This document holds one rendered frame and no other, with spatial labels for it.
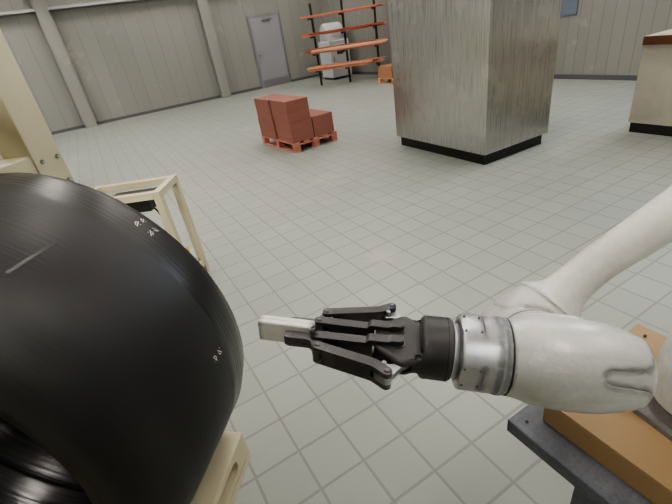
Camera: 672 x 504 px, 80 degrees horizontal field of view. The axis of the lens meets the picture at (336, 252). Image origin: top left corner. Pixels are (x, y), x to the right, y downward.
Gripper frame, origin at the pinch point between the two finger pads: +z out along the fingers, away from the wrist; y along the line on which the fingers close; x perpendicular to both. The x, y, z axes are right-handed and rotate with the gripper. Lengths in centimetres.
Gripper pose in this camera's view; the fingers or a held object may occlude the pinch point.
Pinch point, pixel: (287, 330)
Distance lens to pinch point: 52.1
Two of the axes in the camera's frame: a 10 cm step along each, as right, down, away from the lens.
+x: -0.1, 8.6, 5.1
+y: -1.6, 5.0, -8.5
